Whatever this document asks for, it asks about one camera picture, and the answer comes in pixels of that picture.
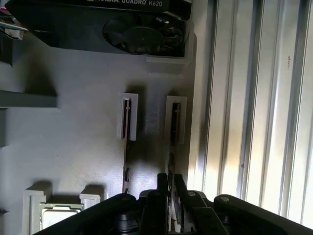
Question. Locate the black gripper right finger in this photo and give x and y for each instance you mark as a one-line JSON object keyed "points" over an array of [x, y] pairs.
{"points": [[195, 215]]}

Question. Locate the silver CPU chip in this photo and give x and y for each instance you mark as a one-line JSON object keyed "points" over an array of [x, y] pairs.
{"points": [[58, 220]]}

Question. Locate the black graphics card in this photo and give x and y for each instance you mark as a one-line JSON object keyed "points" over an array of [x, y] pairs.
{"points": [[73, 29]]}

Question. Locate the RAM memory stick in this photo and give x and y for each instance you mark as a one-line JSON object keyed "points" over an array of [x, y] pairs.
{"points": [[175, 122], [126, 156]]}

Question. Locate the grey parts rack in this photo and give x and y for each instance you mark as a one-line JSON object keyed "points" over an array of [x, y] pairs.
{"points": [[73, 137]]}

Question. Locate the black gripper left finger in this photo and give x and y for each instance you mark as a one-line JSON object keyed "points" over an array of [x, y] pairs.
{"points": [[156, 213]]}

